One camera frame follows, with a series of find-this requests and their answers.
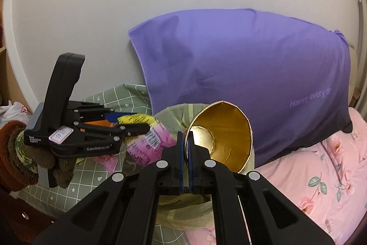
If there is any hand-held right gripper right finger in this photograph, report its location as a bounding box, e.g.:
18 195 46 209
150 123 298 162
186 138 335 245

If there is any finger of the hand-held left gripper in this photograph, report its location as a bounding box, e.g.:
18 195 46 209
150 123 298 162
75 122 150 146
67 101 138 123

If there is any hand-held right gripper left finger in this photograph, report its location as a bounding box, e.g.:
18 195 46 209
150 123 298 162
33 132 184 245

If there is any yellow and pink wrapper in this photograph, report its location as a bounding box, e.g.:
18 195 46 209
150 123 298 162
117 113 177 168

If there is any yellow-green plastic bag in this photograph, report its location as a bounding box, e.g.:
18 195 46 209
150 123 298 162
123 103 256 234

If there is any gold paper bowl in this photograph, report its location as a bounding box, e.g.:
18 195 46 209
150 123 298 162
183 101 253 175

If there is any person's left hand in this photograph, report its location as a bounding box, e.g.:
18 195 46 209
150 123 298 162
30 146 77 189

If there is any orange packet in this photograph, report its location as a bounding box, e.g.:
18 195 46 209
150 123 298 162
80 119 117 131

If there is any white plastic bag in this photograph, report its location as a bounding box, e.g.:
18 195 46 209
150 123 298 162
0 101 33 131

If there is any green checked cloth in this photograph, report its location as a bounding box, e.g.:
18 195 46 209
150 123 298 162
17 84 155 220

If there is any pink floral blanket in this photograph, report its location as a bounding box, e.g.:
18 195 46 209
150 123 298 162
183 107 367 245

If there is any purple pillow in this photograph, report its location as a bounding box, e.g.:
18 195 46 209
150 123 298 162
128 8 353 166

